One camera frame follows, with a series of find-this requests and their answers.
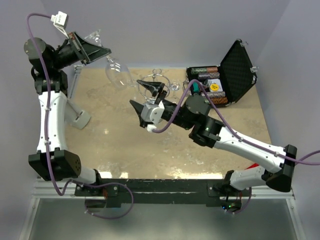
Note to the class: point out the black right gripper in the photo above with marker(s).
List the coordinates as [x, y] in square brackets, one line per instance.
[138, 107]

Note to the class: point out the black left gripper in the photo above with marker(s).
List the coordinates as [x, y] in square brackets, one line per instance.
[92, 51]

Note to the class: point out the clear ribbed wine glass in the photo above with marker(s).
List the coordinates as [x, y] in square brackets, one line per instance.
[116, 71]

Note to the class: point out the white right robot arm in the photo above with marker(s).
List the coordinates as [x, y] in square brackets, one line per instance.
[275, 163]

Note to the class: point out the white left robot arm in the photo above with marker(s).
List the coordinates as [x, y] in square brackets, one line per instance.
[53, 161]

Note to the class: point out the chrome wine glass rack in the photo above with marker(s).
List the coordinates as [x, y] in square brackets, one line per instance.
[152, 84]

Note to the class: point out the white plastic stand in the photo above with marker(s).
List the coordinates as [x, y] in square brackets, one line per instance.
[78, 116]

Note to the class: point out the white card deck yellow sticker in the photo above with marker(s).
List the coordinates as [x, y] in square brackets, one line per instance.
[215, 85]

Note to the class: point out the black poker chip case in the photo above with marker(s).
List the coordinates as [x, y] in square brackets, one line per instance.
[236, 73]

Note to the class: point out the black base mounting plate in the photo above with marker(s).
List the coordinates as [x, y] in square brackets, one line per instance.
[209, 192]

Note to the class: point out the red patterned stick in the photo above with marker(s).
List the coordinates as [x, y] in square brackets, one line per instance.
[253, 166]

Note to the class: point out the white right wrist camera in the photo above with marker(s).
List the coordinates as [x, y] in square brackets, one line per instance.
[152, 114]

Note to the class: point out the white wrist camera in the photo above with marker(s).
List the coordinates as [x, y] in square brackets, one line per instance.
[60, 21]
[152, 114]

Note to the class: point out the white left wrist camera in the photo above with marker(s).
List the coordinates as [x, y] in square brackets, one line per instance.
[60, 21]

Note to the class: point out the aluminium rail frame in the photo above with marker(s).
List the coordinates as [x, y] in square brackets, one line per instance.
[45, 189]

